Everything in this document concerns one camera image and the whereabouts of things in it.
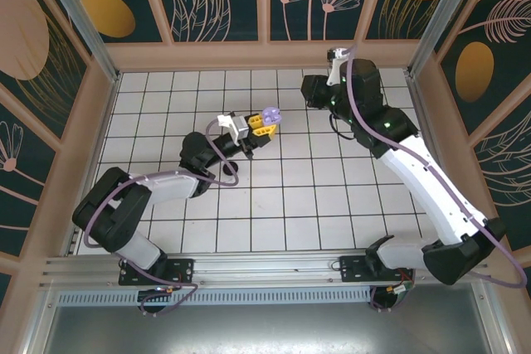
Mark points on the purple earbud charging case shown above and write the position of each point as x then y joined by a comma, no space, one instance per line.
271,115

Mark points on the black earbud charging case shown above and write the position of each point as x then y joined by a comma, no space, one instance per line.
230,168

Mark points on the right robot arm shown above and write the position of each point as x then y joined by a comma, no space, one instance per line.
431,188

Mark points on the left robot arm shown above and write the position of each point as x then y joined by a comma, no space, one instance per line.
170,184

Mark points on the dark panel with pink leaves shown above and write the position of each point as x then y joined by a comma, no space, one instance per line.
506,171

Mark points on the grey metal base sheet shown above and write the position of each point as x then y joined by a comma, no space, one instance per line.
265,329

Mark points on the aluminium corner post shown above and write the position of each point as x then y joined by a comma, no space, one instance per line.
448,14
79,22

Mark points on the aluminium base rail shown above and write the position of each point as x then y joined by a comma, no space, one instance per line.
265,265

